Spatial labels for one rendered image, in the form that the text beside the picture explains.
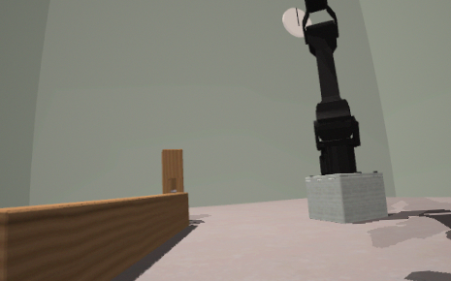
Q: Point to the brown wooden post with slot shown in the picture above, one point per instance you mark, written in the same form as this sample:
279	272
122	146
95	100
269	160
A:
172	170

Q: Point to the brown wooden board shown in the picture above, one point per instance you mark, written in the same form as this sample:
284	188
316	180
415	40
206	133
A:
86	241

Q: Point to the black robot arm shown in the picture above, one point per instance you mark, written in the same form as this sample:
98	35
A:
334	124

